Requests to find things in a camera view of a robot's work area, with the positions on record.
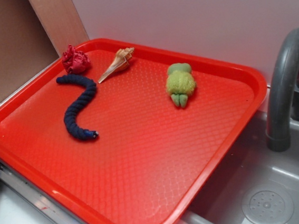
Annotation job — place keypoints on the green plush animal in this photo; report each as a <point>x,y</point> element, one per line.
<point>180,83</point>

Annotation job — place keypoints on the red plastic tray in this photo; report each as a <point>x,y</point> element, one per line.
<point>151,158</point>

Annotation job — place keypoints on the tan spiral seashell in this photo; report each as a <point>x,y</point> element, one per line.
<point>119,63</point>

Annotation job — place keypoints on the crumpled red cloth ball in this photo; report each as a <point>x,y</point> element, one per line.
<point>74,61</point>

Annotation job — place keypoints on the grey plastic sink basin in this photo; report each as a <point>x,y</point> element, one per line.
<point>252,184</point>

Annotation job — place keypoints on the grey toy faucet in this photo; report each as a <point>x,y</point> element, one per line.
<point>283,105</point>

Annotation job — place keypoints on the brown cardboard panel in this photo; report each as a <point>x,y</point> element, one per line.
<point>33,34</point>

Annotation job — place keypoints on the dark blue rope toy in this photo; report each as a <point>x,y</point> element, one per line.
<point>77,106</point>

